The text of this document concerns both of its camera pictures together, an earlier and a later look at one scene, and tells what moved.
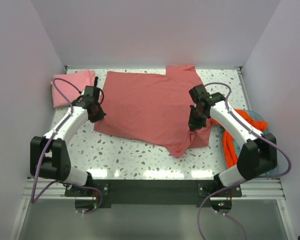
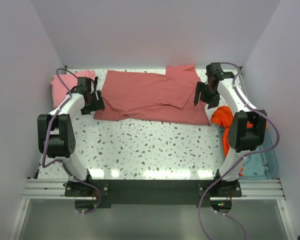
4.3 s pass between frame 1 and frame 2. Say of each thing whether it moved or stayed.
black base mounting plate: stayed
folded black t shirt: stayed
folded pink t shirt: stayed
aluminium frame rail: stayed
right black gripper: moved
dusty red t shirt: moved
